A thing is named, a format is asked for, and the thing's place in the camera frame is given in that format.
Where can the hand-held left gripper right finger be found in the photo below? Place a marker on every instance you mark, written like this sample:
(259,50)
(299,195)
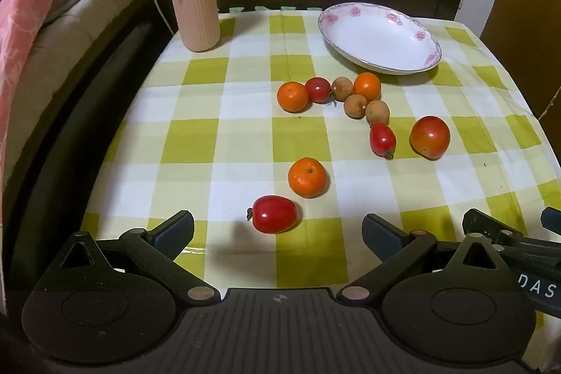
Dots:
(381,238)

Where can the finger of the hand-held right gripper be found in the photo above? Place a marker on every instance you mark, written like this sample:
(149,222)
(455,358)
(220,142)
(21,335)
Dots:
(553,220)
(486,223)

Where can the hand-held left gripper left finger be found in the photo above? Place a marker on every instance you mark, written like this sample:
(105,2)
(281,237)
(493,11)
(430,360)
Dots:
(177,231)

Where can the small mandarin orange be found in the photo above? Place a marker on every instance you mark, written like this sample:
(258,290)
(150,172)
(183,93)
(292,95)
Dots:
(367,86)
(307,177)
(292,97)

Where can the oblong red tomato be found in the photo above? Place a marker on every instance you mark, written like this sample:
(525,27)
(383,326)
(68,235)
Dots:
(275,214)
(382,139)

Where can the large orange-red tomato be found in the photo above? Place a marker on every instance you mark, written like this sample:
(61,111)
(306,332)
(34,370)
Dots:
(430,136)

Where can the brown longan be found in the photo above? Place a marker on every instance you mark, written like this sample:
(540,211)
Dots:
(342,88)
(355,106)
(377,112)

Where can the round red cherry tomato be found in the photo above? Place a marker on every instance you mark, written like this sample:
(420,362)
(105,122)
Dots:
(318,89)

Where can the white floral plate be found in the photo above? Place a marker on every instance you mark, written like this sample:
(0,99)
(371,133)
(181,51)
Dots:
(377,36)

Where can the green white checked tablecloth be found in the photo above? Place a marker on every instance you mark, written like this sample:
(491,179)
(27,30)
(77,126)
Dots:
(245,137)

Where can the brown wooden wardrobe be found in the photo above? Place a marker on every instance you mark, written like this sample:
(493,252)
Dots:
(526,6)

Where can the beige mattress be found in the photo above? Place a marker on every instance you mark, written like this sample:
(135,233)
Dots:
(74,36)

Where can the green foam mat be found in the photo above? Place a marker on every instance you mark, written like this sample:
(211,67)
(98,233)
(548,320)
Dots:
(236,9)

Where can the pink floral blanket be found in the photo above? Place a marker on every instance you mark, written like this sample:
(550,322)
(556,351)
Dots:
(22,19)

